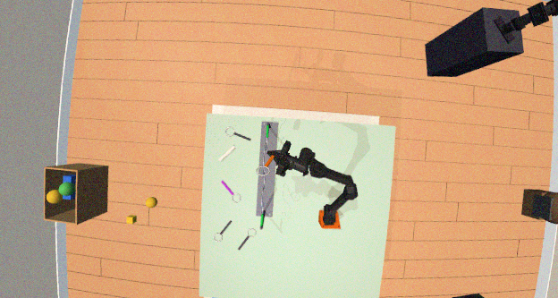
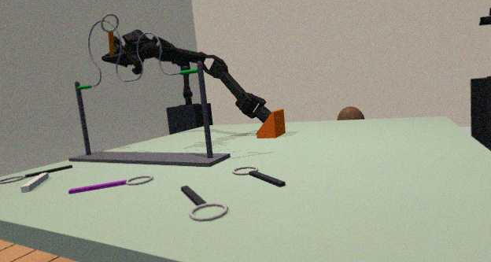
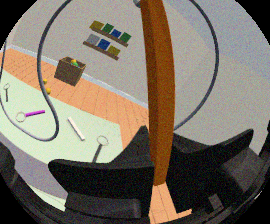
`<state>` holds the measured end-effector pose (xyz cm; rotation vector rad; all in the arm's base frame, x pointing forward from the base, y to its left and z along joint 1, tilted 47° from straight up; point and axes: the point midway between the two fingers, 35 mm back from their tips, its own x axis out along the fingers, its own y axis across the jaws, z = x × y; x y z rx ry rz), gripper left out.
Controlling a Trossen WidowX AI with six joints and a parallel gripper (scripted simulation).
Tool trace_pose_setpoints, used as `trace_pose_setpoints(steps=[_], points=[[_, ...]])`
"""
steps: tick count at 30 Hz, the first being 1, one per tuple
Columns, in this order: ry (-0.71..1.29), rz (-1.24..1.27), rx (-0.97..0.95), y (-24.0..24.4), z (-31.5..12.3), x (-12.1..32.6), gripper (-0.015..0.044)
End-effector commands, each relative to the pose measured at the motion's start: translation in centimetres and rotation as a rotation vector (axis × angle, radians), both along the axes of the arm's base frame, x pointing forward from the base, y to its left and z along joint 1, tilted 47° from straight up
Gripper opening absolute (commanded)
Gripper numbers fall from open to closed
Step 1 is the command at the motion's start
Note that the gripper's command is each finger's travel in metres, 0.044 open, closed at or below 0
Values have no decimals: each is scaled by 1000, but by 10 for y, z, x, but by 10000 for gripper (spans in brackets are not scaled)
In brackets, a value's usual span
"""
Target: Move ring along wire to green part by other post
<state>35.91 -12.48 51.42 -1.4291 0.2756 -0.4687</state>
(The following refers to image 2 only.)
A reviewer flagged orange handle with grey loop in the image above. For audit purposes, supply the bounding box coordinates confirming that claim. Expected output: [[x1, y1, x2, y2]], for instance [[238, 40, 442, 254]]
[[100, 13, 119, 56]]

